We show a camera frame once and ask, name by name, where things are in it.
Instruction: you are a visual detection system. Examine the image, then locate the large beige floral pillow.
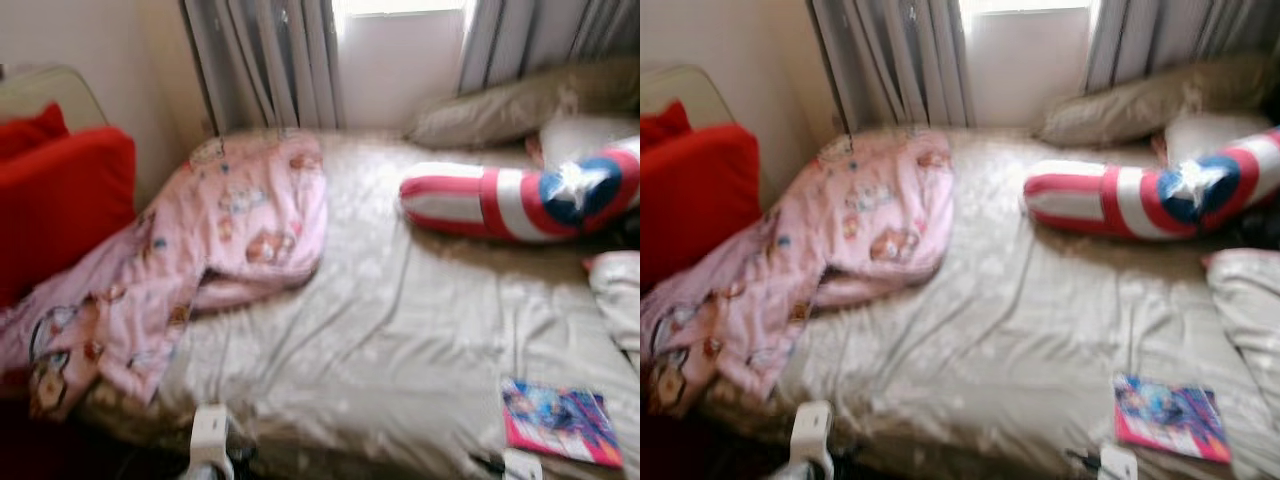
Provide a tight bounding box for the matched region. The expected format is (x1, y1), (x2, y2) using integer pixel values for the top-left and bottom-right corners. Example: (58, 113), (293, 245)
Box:
(585, 250), (641, 351)
(1205, 248), (1280, 401)

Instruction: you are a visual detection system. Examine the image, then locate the colourful comic book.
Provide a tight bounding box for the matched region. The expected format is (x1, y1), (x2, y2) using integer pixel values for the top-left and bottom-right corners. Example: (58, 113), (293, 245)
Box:
(1113, 373), (1233, 464)
(500, 377), (623, 469)

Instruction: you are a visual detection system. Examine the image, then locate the red fabric sofa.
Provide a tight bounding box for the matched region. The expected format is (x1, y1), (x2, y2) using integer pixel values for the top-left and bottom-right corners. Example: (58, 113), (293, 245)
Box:
(640, 122), (763, 296)
(0, 125), (138, 311)

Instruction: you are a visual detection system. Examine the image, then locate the small red cushion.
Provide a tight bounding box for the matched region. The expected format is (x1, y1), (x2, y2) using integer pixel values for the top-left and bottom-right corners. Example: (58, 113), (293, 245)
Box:
(0, 102), (71, 163)
(640, 100), (693, 151)

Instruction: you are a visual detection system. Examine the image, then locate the plain white pillow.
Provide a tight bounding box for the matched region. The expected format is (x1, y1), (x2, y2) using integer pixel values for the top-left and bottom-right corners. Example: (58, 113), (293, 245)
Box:
(535, 112), (641, 171)
(1160, 108), (1280, 166)

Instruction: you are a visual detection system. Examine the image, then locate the beige rounded chair back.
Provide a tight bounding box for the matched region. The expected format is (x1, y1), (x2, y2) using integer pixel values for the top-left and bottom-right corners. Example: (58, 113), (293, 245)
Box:
(640, 65), (733, 131)
(0, 65), (109, 136)

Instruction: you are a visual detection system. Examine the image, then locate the red white blue bolster pillow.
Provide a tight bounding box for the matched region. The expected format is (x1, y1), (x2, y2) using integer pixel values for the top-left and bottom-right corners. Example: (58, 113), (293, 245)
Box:
(1022, 125), (1280, 241)
(398, 135), (641, 244)

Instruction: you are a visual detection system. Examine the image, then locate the flat beige pillow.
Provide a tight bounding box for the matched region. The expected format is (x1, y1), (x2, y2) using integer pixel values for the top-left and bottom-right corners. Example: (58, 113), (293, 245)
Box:
(405, 60), (641, 151)
(1035, 55), (1280, 149)

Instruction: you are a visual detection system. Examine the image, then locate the pink cartoon print quilt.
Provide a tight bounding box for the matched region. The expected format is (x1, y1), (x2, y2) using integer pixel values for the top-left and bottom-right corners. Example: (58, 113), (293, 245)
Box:
(640, 130), (956, 416)
(0, 135), (329, 421)

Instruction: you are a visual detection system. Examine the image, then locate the grey pleated curtain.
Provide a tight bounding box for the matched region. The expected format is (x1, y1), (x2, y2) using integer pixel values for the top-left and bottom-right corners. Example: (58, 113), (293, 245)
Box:
(1085, 0), (1280, 93)
(180, 0), (346, 136)
(808, 0), (976, 136)
(458, 0), (641, 96)

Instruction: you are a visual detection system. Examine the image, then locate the beige floral bed sheet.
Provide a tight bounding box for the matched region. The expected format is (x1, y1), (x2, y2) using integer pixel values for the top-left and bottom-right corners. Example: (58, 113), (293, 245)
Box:
(75, 125), (641, 480)
(700, 125), (1280, 480)

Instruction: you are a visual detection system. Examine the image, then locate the bright window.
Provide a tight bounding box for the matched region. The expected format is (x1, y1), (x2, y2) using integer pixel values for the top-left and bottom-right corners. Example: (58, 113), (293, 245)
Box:
(960, 0), (1096, 16)
(335, 0), (471, 19)

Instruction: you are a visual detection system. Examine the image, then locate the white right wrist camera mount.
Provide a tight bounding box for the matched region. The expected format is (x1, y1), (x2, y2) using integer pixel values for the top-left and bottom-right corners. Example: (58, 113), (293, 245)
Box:
(503, 450), (544, 480)
(1098, 443), (1139, 480)

